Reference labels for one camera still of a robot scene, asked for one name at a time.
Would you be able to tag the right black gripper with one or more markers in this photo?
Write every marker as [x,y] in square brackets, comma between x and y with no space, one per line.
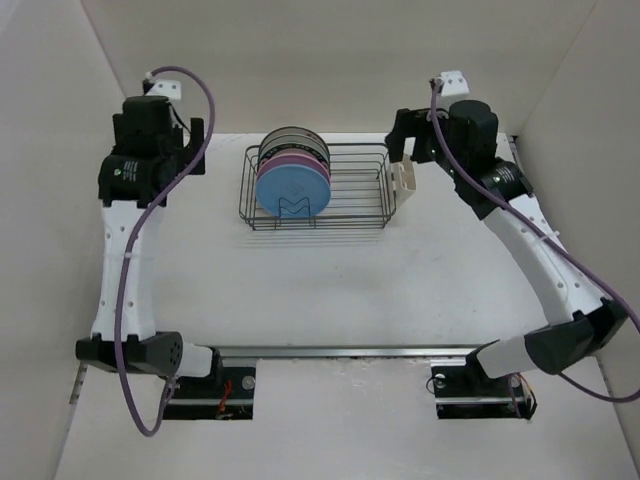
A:
[408,123]

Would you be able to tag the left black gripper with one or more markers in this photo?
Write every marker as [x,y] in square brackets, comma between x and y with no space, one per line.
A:
[195,138]

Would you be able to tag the white flower pattern plate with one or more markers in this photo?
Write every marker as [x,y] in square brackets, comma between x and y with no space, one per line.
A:
[292,130]

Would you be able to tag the dark green rimmed plate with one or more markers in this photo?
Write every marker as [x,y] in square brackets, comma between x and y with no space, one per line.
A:
[274,144]

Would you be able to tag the pink plastic plate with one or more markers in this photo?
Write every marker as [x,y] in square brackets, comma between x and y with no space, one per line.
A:
[294,159]

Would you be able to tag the blue plastic plate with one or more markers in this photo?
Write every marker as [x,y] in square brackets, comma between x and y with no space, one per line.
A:
[290,192]

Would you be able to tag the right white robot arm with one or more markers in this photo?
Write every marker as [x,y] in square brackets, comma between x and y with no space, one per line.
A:
[581,317]

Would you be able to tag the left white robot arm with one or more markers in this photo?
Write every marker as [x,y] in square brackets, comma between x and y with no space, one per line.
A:
[125,317]

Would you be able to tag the beige plastic cutlery holder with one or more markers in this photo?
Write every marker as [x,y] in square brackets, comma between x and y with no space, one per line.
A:
[402,180]

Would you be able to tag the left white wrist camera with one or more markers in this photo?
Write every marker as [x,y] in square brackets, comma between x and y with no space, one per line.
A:
[153,86]

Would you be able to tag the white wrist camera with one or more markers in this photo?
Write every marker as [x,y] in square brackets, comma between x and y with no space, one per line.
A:
[451,84]
[153,86]

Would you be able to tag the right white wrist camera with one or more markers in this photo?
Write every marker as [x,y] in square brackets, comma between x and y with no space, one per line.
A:
[451,84]

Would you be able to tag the black wire dish rack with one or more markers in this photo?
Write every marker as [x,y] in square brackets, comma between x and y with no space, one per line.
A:
[359,194]

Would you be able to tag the metal front rail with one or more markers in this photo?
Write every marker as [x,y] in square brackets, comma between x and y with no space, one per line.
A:
[344,352]

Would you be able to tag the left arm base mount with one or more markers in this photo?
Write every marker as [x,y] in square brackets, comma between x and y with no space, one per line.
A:
[225,394]

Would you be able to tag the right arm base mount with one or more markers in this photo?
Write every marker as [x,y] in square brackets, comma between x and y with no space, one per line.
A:
[461,394]

